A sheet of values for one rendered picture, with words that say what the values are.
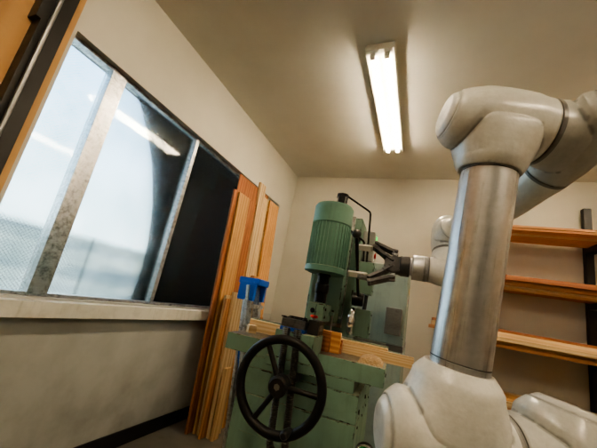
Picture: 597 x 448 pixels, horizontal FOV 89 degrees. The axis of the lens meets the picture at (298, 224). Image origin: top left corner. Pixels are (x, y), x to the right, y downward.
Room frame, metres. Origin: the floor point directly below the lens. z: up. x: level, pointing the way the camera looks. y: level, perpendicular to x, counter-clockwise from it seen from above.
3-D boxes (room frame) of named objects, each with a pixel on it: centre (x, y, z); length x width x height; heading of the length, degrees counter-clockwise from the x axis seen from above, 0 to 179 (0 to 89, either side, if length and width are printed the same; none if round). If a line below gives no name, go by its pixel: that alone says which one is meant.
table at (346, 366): (1.23, -0.11, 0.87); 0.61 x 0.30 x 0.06; 70
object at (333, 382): (1.27, -0.13, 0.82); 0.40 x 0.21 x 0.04; 70
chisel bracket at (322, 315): (1.35, -0.16, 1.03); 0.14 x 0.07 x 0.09; 160
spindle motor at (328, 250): (1.33, -0.15, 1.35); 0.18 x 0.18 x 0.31
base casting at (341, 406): (1.44, -0.19, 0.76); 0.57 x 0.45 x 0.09; 160
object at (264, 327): (1.35, -0.15, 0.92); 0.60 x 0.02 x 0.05; 70
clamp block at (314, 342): (1.15, -0.08, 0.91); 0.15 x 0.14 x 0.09; 70
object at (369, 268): (1.48, -0.37, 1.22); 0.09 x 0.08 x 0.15; 160
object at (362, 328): (1.45, -0.36, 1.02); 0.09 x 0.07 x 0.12; 70
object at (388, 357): (1.29, -0.25, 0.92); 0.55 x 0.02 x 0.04; 70
